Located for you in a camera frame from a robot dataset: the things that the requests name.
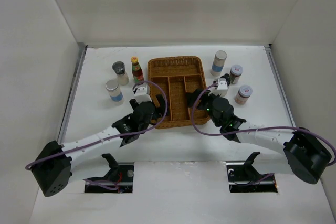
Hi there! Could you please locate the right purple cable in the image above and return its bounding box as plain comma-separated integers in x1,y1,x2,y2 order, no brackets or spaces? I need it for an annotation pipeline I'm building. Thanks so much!
191,82,336,167

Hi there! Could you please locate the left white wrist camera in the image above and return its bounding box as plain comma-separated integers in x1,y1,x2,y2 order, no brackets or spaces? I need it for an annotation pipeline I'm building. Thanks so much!
132,83,152,104

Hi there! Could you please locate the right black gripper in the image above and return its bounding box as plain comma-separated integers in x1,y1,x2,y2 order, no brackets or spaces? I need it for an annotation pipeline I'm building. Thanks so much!
185,88,222,127

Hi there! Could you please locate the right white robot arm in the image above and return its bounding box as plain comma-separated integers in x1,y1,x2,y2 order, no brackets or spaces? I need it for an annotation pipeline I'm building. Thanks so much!
186,74,335,186

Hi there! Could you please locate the purple cable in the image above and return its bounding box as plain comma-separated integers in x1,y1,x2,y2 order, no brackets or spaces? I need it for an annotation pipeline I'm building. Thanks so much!
191,82,336,167
25,80,169,170

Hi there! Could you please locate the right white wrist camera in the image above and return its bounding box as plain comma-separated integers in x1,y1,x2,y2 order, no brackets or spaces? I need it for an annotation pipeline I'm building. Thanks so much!
213,78,229,97

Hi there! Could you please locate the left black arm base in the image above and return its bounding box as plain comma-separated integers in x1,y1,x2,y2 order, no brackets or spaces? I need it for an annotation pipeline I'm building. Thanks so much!
84,154,134,194

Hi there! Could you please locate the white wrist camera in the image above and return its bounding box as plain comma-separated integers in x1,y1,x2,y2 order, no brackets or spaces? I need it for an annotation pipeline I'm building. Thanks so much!
132,83,152,104
213,78,229,97

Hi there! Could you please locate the blue label bead jar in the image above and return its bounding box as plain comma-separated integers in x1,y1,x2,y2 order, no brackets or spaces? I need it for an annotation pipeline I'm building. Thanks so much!
106,80,124,104
211,50,227,77

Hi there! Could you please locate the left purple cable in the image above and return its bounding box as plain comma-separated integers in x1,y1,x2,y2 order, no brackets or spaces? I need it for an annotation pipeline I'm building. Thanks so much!
25,80,169,170

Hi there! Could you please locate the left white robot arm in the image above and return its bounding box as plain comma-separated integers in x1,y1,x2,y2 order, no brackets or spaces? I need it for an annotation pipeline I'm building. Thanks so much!
26,94,168,197

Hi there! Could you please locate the black top salt grinder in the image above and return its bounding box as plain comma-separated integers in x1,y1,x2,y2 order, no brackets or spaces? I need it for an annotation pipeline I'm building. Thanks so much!
112,61,129,86

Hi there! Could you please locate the white lid spice jar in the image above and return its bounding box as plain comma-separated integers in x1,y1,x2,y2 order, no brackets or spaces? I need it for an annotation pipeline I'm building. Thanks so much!
229,65,243,84
234,85,253,105

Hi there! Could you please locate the red sauce bottle yellow cap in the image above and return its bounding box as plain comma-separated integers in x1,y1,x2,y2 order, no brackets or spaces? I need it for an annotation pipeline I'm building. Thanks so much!
131,57,144,83

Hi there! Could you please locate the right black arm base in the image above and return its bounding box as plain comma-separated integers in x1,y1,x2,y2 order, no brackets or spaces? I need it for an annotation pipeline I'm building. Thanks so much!
226,152,278,193

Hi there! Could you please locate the brown wicker basket tray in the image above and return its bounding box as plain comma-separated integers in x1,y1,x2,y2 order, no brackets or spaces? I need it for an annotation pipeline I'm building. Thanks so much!
148,56,206,129

